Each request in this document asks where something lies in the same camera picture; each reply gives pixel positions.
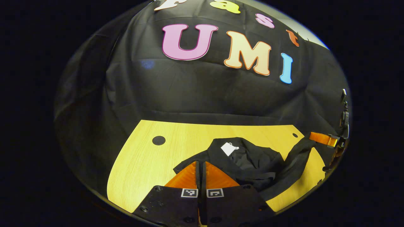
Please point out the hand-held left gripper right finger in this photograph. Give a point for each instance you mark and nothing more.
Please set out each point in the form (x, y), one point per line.
(230, 206)

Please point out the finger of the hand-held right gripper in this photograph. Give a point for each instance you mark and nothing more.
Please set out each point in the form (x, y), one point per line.
(320, 138)

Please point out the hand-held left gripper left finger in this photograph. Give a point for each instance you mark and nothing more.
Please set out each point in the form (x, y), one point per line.
(173, 206)

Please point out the black shirt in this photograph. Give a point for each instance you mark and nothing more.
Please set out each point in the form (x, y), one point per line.
(258, 164)

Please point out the black backdrop cloth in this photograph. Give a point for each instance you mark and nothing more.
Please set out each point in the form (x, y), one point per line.
(205, 94)

